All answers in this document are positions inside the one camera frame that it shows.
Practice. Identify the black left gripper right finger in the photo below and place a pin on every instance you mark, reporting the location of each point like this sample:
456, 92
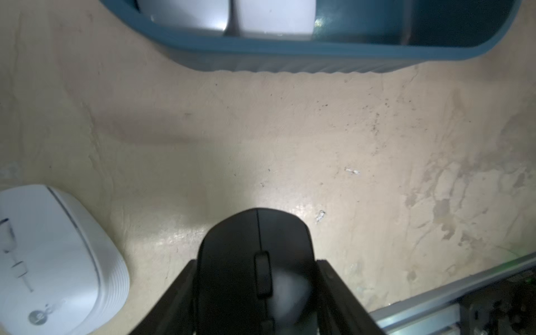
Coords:
339, 311

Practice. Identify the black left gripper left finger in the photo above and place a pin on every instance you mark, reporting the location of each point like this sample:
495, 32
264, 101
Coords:
173, 313

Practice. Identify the black Lecoo mouse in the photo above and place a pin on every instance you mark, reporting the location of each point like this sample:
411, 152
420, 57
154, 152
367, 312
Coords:
256, 275

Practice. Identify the white ribbed mouse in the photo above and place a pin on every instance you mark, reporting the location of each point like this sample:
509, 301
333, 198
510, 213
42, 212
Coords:
60, 272

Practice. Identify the teal plastic storage box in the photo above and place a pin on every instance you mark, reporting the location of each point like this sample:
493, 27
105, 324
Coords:
349, 36

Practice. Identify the silver mouse in box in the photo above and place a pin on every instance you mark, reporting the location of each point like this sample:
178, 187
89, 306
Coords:
208, 17

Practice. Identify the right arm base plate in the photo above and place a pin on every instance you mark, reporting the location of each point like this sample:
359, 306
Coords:
504, 307

